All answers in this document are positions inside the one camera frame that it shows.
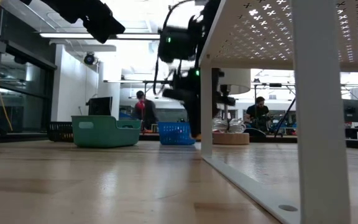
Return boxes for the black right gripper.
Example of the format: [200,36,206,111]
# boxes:
[162,67,236,139]

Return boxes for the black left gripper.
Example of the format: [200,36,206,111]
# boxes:
[84,0,126,44]

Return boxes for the blue slotted plastic basket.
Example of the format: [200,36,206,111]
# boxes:
[157,121,196,146]

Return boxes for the teal plastic bin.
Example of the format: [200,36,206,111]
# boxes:
[70,114,142,148]

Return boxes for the black mesh basket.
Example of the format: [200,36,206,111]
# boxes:
[46,121,74,142]

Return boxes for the white perforated metal shelf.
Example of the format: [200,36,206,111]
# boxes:
[198,0,358,224]

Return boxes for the black monitor on arm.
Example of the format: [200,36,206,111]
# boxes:
[342,98,358,123]

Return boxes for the black round hanging device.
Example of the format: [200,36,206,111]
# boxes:
[83,52,96,66]

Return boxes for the ceiling light strip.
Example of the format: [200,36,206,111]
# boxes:
[39,32,160,41]

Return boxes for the black background gantry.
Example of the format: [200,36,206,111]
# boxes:
[142,80,175,123]

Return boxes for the black monitor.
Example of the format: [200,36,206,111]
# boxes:
[86,96,113,117]

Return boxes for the black slanted pole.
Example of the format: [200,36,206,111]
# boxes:
[273,96,296,138]

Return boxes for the clear coiled lamp cord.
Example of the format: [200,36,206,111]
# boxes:
[212,117,247,134]

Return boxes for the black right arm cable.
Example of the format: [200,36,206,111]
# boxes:
[152,0,195,96]

